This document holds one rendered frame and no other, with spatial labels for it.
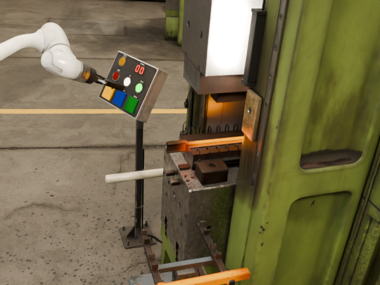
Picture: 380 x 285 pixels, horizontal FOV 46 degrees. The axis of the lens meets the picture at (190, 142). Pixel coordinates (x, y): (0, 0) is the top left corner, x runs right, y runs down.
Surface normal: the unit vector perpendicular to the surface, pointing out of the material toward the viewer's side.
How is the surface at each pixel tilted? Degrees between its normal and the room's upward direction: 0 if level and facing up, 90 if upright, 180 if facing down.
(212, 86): 90
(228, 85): 90
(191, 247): 90
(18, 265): 0
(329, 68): 89
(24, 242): 0
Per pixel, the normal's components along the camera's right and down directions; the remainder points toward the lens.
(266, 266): 0.32, 0.48
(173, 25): 0.03, 0.48
